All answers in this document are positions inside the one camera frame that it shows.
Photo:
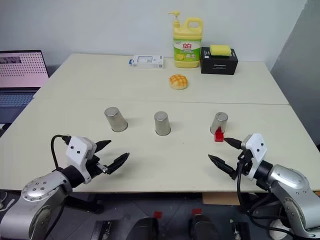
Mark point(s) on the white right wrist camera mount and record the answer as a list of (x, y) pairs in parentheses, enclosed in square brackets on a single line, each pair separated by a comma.
[(257, 145)]

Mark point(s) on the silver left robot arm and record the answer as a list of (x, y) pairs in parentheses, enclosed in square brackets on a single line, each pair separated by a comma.
[(40, 188)]

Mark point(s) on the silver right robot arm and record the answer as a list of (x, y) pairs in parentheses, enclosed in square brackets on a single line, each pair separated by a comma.
[(287, 180)]

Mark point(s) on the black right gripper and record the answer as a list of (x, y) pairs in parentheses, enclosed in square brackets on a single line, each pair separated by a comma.
[(245, 161)]

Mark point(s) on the black cardboard box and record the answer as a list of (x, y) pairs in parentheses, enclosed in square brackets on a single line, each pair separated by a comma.
[(218, 65)]

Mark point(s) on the yellow sponge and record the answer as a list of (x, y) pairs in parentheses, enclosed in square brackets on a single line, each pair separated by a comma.
[(220, 50)]

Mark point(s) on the upturned steel cup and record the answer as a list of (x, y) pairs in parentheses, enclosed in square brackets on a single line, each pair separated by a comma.
[(220, 121), (162, 124), (116, 120)]

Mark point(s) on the brown cardboard sheet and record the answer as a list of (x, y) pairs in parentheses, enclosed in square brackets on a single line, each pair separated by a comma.
[(220, 198)]

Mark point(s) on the black table leg foot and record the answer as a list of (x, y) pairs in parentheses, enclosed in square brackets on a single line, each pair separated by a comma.
[(85, 203)]

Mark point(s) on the dark rounded shape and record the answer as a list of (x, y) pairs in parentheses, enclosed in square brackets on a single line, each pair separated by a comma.
[(146, 228), (203, 228)]

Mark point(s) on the red plastic block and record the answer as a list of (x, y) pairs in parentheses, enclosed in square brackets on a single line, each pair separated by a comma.
[(219, 137)]

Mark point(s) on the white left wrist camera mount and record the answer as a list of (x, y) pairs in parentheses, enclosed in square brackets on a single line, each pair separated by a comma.
[(76, 150)]

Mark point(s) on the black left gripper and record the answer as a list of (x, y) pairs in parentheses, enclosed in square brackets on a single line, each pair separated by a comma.
[(93, 168)]

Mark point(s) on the yellow detergent pump bottle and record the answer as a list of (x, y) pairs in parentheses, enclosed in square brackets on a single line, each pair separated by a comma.
[(187, 50)]

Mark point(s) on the golden bread bun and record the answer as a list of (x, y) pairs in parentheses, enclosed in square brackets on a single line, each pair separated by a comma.
[(178, 82)]

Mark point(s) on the white flat product box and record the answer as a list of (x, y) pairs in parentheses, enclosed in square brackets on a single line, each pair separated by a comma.
[(147, 62)]

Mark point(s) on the open grey laptop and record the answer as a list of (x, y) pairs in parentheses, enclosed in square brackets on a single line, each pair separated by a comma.
[(21, 72)]

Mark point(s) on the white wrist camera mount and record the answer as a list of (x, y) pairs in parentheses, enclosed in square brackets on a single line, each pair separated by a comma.
[(76, 150), (257, 145)]

